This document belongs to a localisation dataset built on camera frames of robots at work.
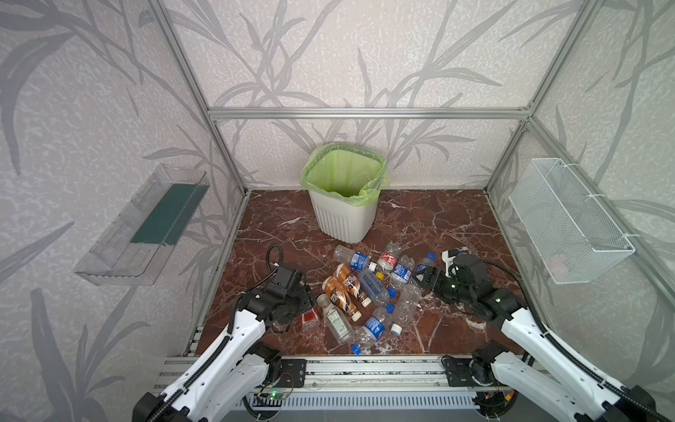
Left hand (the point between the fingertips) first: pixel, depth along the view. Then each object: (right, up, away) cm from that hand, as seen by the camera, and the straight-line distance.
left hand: (312, 295), depth 80 cm
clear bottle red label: (+25, +9, +11) cm, 29 cm away
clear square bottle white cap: (+8, -7, -3) cm, 12 cm away
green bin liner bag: (+10, +41, +22) cm, 48 cm away
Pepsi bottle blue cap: (+40, +8, +14) cm, 43 cm away
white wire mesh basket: (+66, +20, -17) cm, 71 cm away
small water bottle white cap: (+14, +8, +11) cm, 19 cm away
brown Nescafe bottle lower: (+8, -2, +4) cm, 9 cm away
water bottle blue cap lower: (+19, -9, -3) cm, 21 cm away
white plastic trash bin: (+9, +24, +7) cm, 26 cm away
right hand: (+33, +7, -1) cm, 33 cm away
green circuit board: (-8, -24, -10) cm, 27 cm away
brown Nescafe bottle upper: (+10, +4, +7) cm, 13 cm away
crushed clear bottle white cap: (+31, -4, +9) cm, 33 cm away
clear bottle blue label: (+30, +5, +11) cm, 32 cm away
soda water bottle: (+20, +1, +4) cm, 20 cm away
